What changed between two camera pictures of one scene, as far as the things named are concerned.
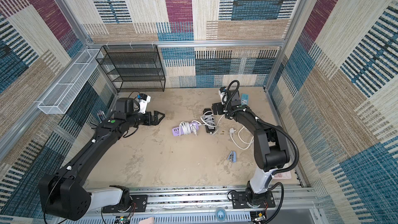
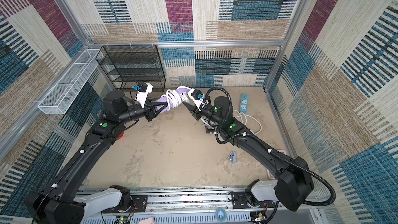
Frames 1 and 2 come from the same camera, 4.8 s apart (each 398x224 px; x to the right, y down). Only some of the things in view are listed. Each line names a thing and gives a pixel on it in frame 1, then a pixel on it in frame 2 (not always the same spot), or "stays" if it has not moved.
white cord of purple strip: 186,128 to 173,97
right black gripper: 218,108 to 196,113
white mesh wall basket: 64,94 stays
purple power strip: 175,131 to 161,103
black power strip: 209,120 stays
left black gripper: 156,121 to 150,110
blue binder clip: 232,156 stays
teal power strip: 244,99 stays
